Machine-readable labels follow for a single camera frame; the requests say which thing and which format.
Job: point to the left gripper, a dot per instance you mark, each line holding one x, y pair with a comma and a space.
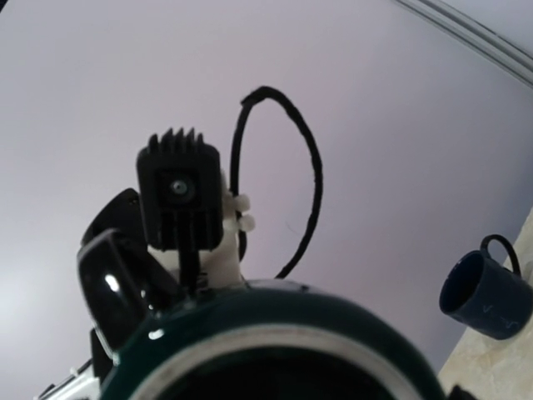
126, 283

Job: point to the dark green mug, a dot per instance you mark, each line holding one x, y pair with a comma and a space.
269, 339

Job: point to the navy blue mug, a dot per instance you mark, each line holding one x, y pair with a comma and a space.
485, 296

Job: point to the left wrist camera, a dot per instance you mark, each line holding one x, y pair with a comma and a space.
180, 183

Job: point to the right aluminium corner post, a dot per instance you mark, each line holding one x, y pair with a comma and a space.
491, 45

